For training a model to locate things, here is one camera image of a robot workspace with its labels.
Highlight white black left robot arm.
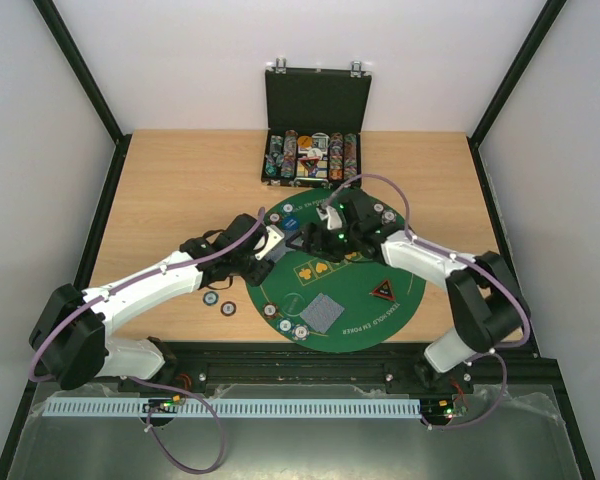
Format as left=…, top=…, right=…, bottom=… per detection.
left=29, top=211, right=284, bottom=390

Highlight chip row in case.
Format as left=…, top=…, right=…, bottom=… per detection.
left=329, top=132, right=344, bottom=181
left=265, top=135, right=284, bottom=177
left=280, top=130, right=298, bottom=178
left=343, top=133, right=358, bottom=180

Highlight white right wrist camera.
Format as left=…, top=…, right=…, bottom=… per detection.
left=317, top=205, right=343, bottom=231

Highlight leftmost chip row in case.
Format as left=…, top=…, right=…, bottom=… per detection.
left=265, top=135, right=284, bottom=177

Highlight triangular all in button in case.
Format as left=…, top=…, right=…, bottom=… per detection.
left=297, top=157, right=320, bottom=176

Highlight blue small blind button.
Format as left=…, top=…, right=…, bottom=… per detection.
left=281, top=216, right=300, bottom=232

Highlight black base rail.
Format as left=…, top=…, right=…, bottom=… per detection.
left=34, top=341, right=564, bottom=401

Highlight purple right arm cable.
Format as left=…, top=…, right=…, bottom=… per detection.
left=319, top=173, right=532, bottom=430

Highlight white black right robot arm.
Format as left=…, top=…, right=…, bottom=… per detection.
left=285, top=189, right=530, bottom=392

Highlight grey chips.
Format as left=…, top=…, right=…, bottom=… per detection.
left=382, top=210, right=396, bottom=224

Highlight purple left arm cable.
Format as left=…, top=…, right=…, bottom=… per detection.
left=27, top=207, right=269, bottom=474

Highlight face down card mat bottom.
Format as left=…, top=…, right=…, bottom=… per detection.
left=299, top=297, right=341, bottom=333

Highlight black aluminium frame post right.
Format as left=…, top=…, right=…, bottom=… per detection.
left=467, top=0, right=569, bottom=144

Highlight blue patterned card deck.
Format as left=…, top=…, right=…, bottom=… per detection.
left=265, top=244, right=289, bottom=264

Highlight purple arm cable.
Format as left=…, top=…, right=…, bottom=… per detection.
left=319, top=173, right=532, bottom=430
left=27, top=207, right=269, bottom=474

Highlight clear glass dealer puck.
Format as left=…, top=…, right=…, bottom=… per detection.
left=281, top=292, right=307, bottom=317

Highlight black poker chip case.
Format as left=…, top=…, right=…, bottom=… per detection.
left=261, top=57, right=372, bottom=189

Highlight white slotted cable duct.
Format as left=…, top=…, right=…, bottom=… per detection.
left=42, top=397, right=421, bottom=419

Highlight orange big blind button in case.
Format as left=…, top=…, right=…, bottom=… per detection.
left=297, top=136, right=313, bottom=149

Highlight round green poker mat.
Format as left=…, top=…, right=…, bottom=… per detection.
left=247, top=189, right=425, bottom=353

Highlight black aluminium frame post left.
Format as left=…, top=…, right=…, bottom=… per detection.
left=32, top=0, right=131, bottom=141

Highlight black aluminium frame post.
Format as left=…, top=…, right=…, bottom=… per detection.
left=32, top=0, right=131, bottom=141
left=467, top=0, right=569, bottom=144

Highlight teal poker chip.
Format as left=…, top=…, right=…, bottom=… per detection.
left=202, top=291, right=219, bottom=306

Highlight triangular all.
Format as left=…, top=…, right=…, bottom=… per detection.
left=297, top=157, right=320, bottom=176
left=370, top=279, right=396, bottom=302

